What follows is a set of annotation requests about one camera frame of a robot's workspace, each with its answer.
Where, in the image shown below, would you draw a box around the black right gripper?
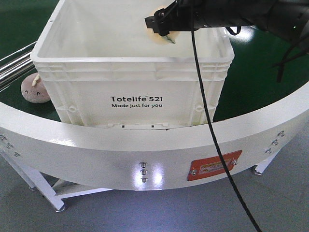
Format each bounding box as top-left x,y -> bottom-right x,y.
144,0 -> 256,36

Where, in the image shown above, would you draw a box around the yellow round plush toy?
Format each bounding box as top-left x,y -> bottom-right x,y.
146,4 -> 180,46

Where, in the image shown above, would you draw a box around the white plastic tote box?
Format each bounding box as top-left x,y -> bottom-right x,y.
31,0 -> 234,129

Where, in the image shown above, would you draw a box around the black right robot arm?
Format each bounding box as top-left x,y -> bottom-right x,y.
145,0 -> 309,43

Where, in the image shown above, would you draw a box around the white curved conveyor rim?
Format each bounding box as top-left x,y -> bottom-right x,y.
0,85 -> 309,190

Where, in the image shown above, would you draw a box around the pink round plush toy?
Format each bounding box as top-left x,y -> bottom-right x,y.
20,72 -> 51,103

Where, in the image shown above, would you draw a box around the red warning label plate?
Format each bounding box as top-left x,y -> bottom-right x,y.
187,150 -> 242,181

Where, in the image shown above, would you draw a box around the metal guide rails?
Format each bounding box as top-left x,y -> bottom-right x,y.
0,41 -> 36,91

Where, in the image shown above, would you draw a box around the white conveyor right leg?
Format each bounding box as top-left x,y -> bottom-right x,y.
252,150 -> 280,176

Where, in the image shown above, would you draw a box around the black hanging cable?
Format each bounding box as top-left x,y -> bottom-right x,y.
191,26 -> 263,232

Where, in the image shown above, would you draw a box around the white conveyor support frame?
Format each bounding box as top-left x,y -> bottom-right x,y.
0,151 -> 110,212

